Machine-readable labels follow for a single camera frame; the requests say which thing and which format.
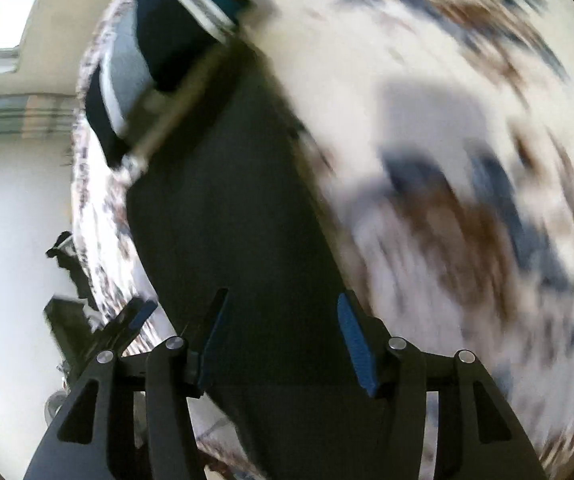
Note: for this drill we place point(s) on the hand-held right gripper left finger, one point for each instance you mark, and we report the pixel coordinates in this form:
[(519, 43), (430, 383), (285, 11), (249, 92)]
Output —
[(214, 330)]

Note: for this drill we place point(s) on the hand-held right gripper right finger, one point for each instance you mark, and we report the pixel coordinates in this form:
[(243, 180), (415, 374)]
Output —
[(357, 345)]

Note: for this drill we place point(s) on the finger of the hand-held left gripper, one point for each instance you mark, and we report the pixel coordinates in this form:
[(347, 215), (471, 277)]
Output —
[(137, 317)]

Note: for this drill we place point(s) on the dark striped long-sleeve shirt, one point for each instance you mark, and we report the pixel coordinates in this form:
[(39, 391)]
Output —
[(227, 210)]

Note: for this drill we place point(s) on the pile of black clothes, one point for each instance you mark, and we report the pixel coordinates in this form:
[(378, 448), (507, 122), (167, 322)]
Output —
[(74, 265)]

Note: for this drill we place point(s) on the blue-grey curtain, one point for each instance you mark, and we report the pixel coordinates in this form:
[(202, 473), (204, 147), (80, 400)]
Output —
[(17, 117)]

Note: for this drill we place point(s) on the floral bed blanket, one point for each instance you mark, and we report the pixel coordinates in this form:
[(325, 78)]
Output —
[(442, 110)]

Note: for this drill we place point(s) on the folded striped sweater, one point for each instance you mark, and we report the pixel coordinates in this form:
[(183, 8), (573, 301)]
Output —
[(167, 35)]

